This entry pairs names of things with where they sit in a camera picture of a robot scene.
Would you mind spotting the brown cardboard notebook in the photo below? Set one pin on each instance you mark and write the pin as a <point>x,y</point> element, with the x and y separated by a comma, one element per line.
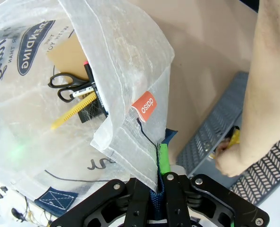
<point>66,54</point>

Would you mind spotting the yellow packaged item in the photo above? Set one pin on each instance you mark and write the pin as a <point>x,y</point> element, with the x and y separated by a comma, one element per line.
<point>235,138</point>

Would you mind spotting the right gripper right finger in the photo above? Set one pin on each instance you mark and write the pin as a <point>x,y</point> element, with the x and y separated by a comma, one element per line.
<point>177,201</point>

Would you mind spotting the grey plastic perforated basket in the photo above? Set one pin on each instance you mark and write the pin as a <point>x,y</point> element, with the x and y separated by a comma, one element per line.
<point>208,132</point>

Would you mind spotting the person's right forearm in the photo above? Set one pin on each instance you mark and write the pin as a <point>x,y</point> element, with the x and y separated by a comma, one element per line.
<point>267,71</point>

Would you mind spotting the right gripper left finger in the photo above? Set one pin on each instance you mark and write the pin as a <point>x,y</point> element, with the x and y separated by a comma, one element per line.
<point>106,208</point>

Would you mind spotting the person's right hand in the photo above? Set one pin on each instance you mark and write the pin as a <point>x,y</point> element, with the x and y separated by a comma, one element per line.
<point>230,163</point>

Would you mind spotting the white translucent mesh shopping bag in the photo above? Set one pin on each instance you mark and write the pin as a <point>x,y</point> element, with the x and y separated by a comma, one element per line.
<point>130,47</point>

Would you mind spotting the black marker red cap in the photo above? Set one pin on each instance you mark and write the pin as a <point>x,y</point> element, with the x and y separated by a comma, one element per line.
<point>90,73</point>

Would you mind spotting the yellow plastic comb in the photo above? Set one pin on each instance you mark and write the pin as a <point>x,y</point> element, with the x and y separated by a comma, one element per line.
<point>71,112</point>

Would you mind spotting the small black packet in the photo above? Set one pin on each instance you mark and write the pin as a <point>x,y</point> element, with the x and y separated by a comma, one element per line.
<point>90,114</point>

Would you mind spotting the white barcode pen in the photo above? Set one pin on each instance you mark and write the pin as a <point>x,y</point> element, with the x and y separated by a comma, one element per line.
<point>82,91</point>

